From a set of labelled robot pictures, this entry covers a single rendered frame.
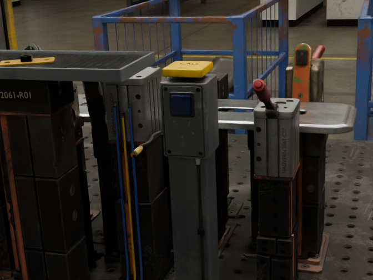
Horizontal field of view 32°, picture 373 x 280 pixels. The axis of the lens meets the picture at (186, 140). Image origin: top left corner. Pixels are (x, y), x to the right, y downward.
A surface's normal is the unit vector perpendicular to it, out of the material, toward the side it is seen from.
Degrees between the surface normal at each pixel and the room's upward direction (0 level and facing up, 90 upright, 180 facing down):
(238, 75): 90
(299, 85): 78
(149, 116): 90
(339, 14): 90
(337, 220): 0
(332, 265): 0
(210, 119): 90
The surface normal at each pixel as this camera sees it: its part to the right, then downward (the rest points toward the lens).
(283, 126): -0.30, 0.31
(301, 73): -0.31, 0.11
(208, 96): 0.95, 0.05
